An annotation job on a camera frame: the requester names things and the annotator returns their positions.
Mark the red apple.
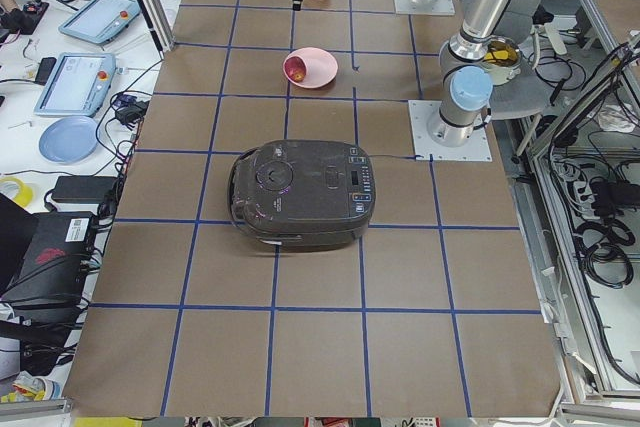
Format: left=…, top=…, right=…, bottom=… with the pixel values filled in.
left=283, top=56, right=307, bottom=83

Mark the pink plate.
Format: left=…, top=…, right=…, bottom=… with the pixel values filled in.
left=282, top=47, right=338, bottom=89

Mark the steel mixing bowl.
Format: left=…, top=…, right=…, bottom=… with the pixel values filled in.
left=480, top=36, right=522, bottom=86

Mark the light blue plate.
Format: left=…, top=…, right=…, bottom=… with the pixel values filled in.
left=38, top=116, right=98, bottom=163

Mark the blue teach pendant far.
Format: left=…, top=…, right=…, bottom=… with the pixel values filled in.
left=58, top=0, right=141, bottom=45

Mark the blue teach pendant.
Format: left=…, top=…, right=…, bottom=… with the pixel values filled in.
left=34, top=52, right=116, bottom=117
left=58, top=0, right=141, bottom=45

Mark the dark grey rice cooker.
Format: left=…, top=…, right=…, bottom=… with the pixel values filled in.
left=227, top=139, right=376, bottom=248

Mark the blue teach pendant near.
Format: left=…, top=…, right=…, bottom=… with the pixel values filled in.
left=34, top=52, right=116, bottom=117

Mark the black power adapter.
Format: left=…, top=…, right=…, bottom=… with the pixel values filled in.
left=51, top=175, right=116, bottom=204

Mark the yellow tape roll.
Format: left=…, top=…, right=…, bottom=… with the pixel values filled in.
left=0, top=176, right=34, bottom=208

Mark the black laptop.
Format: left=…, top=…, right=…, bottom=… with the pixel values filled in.
left=1, top=196, right=97, bottom=345

